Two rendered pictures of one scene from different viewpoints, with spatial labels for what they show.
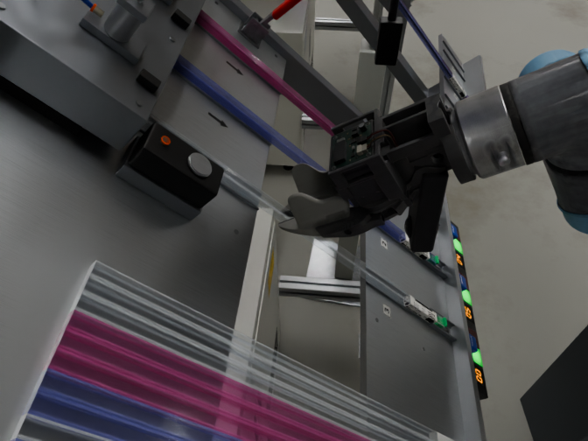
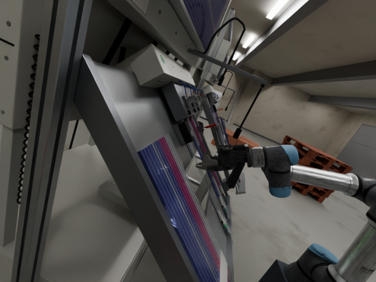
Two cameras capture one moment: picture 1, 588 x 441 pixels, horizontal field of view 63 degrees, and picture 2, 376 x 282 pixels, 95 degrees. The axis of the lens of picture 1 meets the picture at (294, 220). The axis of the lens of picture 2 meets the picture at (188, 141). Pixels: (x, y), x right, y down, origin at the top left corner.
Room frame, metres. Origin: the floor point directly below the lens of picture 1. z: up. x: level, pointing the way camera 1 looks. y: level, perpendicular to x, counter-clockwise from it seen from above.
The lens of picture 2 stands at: (-0.28, 0.08, 1.23)
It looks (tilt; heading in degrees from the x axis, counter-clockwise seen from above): 18 degrees down; 0
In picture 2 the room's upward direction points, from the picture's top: 24 degrees clockwise
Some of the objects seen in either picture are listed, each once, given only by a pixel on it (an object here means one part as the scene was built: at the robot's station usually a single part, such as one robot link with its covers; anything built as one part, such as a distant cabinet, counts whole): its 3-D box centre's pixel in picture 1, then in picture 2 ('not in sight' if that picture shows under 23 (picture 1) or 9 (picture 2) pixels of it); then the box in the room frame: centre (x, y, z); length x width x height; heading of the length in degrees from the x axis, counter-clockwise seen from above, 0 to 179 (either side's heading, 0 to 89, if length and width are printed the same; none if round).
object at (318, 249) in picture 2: not in sight; (319, 262); (0.43, -0.73, 0.72); 0.13 x 0.12 x 0.14; 176
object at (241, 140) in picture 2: not in sight; (235, 144); (4.48, -1.17, 0.22); 1.26 x 0.91 x 0.44; 81
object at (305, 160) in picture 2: not in sight; (302, 165); (4.08, -2.82, 0.49); 1.42 x 0.96 x 0.99; 179
